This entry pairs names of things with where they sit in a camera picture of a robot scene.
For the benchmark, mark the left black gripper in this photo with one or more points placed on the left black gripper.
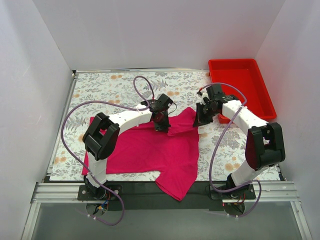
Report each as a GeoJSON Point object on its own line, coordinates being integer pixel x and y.
{"type": "Point", "coordinates": [161, 125]}

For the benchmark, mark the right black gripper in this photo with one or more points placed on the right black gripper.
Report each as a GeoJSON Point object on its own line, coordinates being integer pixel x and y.
{"type": "Point", "coordinates": [201, 116]}

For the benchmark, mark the magenta t shirt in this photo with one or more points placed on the magenta t shirt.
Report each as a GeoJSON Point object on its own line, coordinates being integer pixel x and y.
{"type": "Point", "coordinates": [174, 154]}

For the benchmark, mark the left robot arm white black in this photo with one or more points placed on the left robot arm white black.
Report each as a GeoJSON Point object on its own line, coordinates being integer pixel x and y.
{"type": "Point", "coordinates": [102, 134]}

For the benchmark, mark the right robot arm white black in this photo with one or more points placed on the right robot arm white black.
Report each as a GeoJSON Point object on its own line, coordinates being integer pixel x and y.
{"type": "Point", "coordinates": [264, 146]}

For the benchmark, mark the floral patterned table mat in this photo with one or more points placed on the floral patterned table mat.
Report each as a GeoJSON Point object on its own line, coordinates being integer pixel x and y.
{"type": "Point", "coordinates": [221, 151]}

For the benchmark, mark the red plastic bin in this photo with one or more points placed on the red plastic bin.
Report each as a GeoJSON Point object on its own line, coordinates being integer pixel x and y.
{"type": "Point", "coordinates": [244, 75]}

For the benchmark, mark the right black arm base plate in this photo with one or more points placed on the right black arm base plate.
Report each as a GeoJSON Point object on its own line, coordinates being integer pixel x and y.
{"type": "Point", "coordinates": [245, 193]}

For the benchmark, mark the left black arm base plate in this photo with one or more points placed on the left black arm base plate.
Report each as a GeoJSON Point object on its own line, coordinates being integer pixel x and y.
{"type": "Point", "coordinates": [86, 194]}

